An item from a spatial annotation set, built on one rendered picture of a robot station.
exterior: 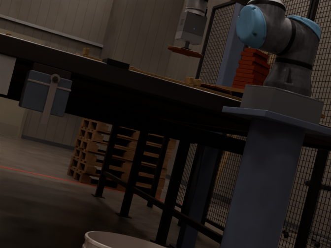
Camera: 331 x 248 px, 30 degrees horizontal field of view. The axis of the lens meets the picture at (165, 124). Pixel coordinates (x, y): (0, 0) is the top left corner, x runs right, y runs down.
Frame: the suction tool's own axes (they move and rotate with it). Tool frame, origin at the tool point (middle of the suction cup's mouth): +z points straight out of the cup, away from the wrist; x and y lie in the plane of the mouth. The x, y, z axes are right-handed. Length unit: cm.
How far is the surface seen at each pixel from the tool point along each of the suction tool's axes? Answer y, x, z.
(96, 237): 22, 18, 70
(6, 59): 64, 17, 21
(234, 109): -4.0, 42.5, 18.6
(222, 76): -99, -173, -20
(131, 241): 8, 16, 69
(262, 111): -4, 60, 19
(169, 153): -198, -482, 48
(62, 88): 45, 21, 25
